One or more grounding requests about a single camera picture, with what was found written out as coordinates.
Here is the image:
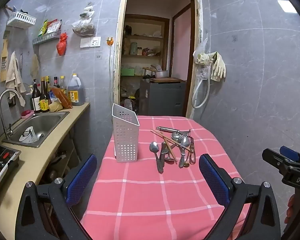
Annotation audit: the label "steel kitchen sink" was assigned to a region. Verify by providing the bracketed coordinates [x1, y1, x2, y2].
[2, 111, 70, 148]

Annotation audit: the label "orange brown packet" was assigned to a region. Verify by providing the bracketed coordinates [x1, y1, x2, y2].
[51, 87, 73, 109]

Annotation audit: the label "seasoning packets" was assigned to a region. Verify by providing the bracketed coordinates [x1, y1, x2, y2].
[38, 19, 62, 37]

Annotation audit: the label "hanging scrub cloth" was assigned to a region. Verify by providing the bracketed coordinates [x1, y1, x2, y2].
[30, 53, 40, 79]

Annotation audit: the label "grey wall rack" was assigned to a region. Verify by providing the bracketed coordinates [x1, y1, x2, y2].
[32, 31, 61, 46]

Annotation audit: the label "beige rubber gloves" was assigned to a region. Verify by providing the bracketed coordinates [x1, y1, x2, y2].
[194, 51, 226, 82]

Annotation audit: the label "grey cabinet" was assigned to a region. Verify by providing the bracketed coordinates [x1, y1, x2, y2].
[139, 79, 187, 117]

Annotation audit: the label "yellow cap bottle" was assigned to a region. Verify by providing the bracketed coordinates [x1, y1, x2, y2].
[59, 76, 67, 95]

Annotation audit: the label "dark steel utensil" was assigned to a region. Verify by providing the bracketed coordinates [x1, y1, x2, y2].
[160, 142, 168, 162]

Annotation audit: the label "wooden door frame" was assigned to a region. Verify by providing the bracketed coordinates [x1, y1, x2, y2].
[112, 0, 203, 118]

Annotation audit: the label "steel fork with ornate handle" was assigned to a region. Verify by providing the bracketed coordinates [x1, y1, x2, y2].
[180, 129, 192, 141]

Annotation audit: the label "steel faucet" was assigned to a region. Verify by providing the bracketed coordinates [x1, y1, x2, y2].
[0, 88, 22, 140]

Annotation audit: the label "metal pot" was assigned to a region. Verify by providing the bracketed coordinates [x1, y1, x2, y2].
[153, 70, 169, 79]

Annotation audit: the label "person's right hand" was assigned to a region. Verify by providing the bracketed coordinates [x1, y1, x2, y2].
[284, 194, 297, 225]

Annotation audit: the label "pink checked tablecloth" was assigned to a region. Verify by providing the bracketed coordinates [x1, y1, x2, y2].
[80, 116, 252, 240]

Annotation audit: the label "white wall switch panel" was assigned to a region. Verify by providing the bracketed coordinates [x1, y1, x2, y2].
[80, 36, 102, 49]

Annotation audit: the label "green box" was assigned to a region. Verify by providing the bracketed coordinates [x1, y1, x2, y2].
[120, 67, 136, 76]

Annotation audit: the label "beige kitchen counter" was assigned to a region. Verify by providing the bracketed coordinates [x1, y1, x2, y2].
[0, 102, 91, 233]

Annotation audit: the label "soy sauce bottle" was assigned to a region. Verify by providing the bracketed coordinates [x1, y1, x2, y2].
[39, 77, 50, 113]

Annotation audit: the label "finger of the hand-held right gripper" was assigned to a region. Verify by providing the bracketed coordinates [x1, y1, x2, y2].
[262, 148, 294, 172]
[279, 146, 300, 166]

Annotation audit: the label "cooking oil jug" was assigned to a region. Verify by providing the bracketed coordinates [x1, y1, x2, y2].
[67, 73, 85, 106]

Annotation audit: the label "wooden shelf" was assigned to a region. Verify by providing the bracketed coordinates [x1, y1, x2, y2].
[121, 14, 171, 81]

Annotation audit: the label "red plastic bag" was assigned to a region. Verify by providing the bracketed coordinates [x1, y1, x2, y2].
[56, 32, 68, 56]

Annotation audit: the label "white perforated utensil holder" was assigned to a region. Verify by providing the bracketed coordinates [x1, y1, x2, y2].
[111, 103, 140, 163]

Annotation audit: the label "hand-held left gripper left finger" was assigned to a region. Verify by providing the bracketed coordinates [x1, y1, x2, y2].
[16, 154, 98, 240]

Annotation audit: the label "white wall basket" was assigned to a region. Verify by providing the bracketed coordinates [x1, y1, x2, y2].
[6, 11, 37, 29]

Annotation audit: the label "clear plastic bag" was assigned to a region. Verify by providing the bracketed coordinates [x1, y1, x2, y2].
[72, 2, 96, 37]

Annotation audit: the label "beige hanging towel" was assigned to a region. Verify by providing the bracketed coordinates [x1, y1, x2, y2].
[5, 51, 27, 107]

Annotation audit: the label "black induction cooker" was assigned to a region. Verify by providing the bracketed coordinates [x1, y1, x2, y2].
[0, 144, 22, 194]

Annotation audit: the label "dark pump bottle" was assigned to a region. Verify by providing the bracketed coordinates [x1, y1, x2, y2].
[30, 79, 42, 113]

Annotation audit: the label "white hose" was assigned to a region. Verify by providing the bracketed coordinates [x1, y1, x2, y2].
[191, 64, 211, 109]

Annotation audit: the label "wooden cutting board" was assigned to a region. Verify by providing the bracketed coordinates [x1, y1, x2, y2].
[0, 38, 9, 83]

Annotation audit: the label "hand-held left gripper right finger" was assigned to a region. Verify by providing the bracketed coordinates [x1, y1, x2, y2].
[199, 154, 282, 240]

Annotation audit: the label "white cup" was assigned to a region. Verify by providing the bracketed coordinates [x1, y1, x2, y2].
[19, 127, 37, 144]

